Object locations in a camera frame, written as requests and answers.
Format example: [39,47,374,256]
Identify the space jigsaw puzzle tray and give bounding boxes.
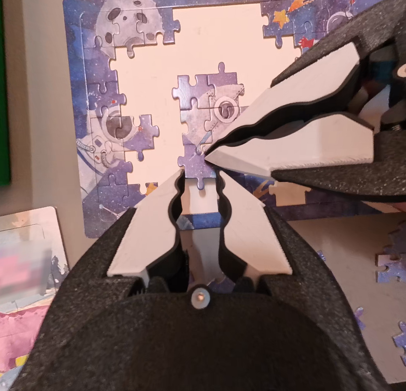
[62,0,406,239]

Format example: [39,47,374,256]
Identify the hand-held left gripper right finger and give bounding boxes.
[217,170,294,284]

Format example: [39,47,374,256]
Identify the blue puzzle pieces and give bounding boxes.
[317,229,406,368]

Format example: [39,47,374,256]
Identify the blue starry jigsaw piece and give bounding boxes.
[177,143,220,190]

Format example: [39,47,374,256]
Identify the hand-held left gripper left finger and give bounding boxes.
[107,169,186,286]

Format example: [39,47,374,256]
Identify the green storage box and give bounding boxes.
[0,0,12,186]

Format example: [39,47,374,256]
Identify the pink octopus puzzle board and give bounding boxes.
[0,206,71,377]

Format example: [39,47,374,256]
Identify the grey desk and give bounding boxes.
[0,0,406,385]

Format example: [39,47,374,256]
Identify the assembled space puzzle pieces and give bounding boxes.
[81,0,397,220]

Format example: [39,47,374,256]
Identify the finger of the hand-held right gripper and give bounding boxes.
[204,112,376,180]
[204,42,361,154]

